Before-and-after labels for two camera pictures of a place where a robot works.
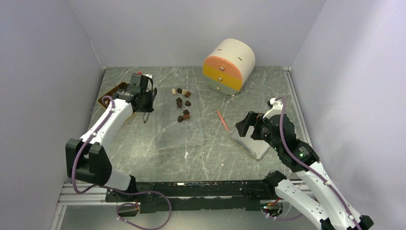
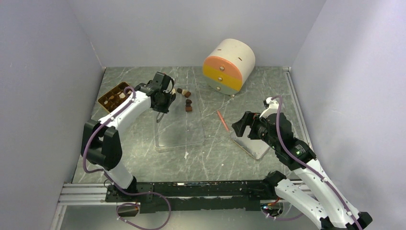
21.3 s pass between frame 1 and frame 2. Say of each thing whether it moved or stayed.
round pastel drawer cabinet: stayed
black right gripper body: stayed
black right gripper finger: stayed
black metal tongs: moved
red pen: stayed
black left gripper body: moved
